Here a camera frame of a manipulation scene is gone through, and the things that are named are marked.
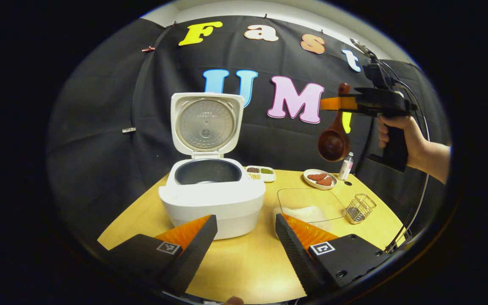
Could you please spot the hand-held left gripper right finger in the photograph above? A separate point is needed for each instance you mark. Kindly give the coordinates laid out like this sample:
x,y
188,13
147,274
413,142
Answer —
x,y
292,250

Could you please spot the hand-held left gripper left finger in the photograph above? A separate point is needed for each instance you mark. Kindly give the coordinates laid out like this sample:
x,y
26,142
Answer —
x,y
197,250

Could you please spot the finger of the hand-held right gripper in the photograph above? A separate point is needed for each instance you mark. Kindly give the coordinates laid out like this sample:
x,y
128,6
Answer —
x,y
337,103

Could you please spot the white rice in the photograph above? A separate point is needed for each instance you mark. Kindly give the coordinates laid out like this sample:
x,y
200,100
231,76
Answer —
x,y
303,214

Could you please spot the brown wooden spoon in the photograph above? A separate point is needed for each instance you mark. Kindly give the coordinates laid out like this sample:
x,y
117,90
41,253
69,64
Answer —
x,y
333,146

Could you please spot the white rice cooker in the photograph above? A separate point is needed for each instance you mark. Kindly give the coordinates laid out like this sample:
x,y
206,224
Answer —
x,y
210,203

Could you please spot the clear glass rice container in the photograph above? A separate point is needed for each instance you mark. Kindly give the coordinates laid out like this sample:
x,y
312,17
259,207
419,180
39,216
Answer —
x,y
307,197

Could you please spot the clear bottle with pink label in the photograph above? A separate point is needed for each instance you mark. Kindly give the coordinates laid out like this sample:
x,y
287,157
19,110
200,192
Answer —
x,y
345,169

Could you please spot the white round plate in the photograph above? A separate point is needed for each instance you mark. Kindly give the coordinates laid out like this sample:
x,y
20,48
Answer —
x,y
309,181

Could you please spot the white divided spice dish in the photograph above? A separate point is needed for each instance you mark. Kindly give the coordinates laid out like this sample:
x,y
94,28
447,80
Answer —
x,y
261,173

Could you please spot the white cloth clip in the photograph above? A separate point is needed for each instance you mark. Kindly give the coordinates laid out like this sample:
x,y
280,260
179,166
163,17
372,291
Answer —
x,y
128,130

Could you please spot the black backdrop cloth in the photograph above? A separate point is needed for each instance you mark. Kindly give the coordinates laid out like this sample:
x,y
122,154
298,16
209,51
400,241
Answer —
x,y
121,106

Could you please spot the red cloth clip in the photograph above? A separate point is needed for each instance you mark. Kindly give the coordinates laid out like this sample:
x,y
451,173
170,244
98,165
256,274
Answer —
x,y
148,49

